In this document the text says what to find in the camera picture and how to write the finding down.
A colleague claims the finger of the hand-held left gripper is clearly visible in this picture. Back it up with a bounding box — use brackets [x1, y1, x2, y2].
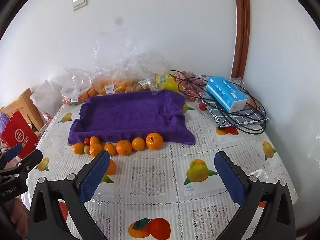
[0, 144, 23, 164]
[15, 149, 43, 178]

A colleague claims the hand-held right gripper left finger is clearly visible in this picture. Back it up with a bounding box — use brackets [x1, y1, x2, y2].
[27, 150, 111, 240]

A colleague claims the bag of red fruits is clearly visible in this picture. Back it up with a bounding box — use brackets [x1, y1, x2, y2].
[179, 70, 209, 103]

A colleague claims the clear bag of oranges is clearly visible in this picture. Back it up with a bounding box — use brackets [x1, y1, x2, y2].
[61, 65, 97, 106]

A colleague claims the clear bag of kumquats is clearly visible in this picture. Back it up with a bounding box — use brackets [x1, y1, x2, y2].
[92, 29, 150, 96]

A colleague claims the black cable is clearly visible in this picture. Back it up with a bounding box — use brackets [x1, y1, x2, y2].
[170, 69, 267, 134]

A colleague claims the blue tissue box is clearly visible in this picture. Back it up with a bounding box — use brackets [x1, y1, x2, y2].
[205, 76, 248, 113]

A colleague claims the white light switch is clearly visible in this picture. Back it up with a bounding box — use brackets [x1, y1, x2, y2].
[72, 0, 89, 12]

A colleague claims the brown wooden door frame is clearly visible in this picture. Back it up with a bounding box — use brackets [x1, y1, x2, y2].
[230, 0, 251, 79]

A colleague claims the wooden chair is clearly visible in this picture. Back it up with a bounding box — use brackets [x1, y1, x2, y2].
[0, 88, 47, 135]

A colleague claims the row of oranges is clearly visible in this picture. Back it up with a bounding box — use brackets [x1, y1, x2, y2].
[72, 132, 163, 176]

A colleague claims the grey checked cloth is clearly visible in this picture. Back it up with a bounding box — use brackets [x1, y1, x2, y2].
[199, 74, 270, 128]

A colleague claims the purple towel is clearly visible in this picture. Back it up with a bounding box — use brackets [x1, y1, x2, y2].
[68, 89, 197, 146]

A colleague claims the person's left hand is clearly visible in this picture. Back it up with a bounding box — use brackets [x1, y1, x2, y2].
[9, 197, 28, 240]

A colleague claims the yellow plastic bag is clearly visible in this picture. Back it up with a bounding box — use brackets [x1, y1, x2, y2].
[152, 72, 181, 91]

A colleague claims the red paper bag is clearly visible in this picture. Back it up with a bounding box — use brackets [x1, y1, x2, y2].
[0, 110, 39, 159]

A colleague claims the white plastic bag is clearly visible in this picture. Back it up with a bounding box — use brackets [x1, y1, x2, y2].
[30, 79, 63, 117]

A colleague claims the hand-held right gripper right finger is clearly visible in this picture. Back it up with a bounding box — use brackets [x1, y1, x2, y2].
[214, 151, 297, 240]

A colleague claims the clear bag of brown fruits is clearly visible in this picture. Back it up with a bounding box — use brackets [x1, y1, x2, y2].
[130, 53, 171, 92]

